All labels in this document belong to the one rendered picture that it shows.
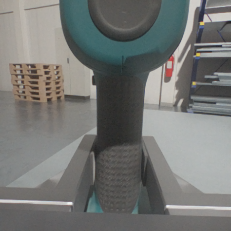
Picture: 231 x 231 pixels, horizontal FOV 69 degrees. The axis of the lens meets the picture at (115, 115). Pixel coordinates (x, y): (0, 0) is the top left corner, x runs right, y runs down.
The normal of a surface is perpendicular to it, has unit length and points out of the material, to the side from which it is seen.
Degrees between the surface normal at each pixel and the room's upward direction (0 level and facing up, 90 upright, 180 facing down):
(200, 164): 0
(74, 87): 90
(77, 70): 90
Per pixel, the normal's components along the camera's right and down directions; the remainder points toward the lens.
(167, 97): -0.38, 0.22
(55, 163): 0.02, -0.97
